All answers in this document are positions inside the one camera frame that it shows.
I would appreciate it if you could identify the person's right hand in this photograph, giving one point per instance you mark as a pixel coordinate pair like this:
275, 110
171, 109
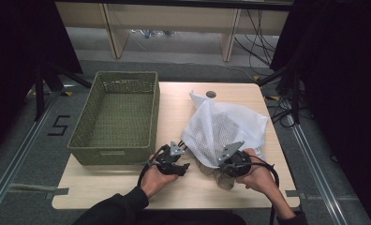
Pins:
260, 179

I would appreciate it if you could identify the black curtain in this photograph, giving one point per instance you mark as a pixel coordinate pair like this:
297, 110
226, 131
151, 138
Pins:
15, 62
346, 93

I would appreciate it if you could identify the person's left hand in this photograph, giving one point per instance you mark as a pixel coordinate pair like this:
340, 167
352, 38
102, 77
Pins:
157, 182

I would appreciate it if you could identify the metal floor rail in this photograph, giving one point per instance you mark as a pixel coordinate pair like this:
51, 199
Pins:
21, 153
314, 168

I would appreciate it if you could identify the yellow black floor marker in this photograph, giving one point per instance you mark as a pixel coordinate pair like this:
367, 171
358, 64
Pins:
273, 97
68, 93

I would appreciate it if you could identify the grey floor tape strip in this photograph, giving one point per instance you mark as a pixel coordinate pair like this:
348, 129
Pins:
27, 188
299, 194

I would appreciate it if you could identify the person's dark clothing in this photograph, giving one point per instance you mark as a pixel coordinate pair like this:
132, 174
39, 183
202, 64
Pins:
193, 218

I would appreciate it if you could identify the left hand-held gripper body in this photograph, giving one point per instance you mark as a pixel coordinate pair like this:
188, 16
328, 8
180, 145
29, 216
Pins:
169, 162

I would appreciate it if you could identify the white mesh laundry bag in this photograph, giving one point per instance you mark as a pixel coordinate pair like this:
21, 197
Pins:
224, 125

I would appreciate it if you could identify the beige garment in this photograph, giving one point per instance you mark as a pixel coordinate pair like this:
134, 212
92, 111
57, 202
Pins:
225, 182

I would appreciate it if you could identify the beige wooden desk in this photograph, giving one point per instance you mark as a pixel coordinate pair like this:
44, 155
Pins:
171, 18

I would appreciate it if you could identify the green woven basket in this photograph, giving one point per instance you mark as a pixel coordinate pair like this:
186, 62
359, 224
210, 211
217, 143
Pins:
118, 118

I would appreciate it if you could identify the black metal stand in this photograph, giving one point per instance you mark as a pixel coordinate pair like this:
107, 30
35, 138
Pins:
296, 93
40, 93

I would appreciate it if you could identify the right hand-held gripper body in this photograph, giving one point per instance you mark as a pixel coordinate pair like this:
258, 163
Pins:
236, 164

